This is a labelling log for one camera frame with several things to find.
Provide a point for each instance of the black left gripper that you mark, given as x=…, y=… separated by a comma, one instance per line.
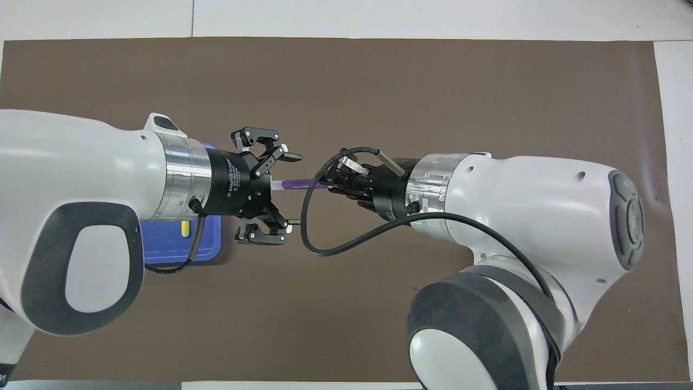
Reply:
x=235, y=184

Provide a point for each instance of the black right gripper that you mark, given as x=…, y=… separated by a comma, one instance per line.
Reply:
x=392, y=192

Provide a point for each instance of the purple highlighter pen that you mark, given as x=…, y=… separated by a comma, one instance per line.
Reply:
x=295, y=184

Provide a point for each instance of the yellow highlighter pen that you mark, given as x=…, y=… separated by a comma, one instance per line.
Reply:
x=185, y=229

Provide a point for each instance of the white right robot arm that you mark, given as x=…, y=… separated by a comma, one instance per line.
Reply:
x=520, y=206

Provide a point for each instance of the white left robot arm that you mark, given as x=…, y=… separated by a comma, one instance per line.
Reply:
x=65, y=168

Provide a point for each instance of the blue plastic tray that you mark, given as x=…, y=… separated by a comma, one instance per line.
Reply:
x=162, y=244

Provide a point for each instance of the brown table mat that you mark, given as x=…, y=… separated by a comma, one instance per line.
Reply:
x=379, y=81

